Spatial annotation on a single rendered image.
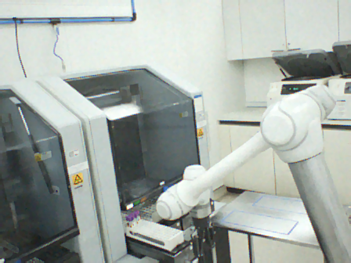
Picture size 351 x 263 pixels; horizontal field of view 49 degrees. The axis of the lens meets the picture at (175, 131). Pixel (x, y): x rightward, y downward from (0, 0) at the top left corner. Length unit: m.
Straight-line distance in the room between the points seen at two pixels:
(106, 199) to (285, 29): 2.85
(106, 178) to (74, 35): 1.51
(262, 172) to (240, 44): 1.42
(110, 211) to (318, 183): 1.02
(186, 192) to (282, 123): 0.50
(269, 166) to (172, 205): 2.80
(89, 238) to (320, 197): 1.04
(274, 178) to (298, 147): 3.05
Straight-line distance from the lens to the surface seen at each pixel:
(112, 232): 1.86
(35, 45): 2.85
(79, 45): 3.04
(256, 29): 4.25
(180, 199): 1.38
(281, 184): 4.10
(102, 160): 1.74
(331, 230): 1.17
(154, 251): 1.82
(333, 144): 3.76
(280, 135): 1.04
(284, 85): 3.89
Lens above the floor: 1.67
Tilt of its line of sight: 12 degrees down
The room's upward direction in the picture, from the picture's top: 7 degrees counter-clockwise
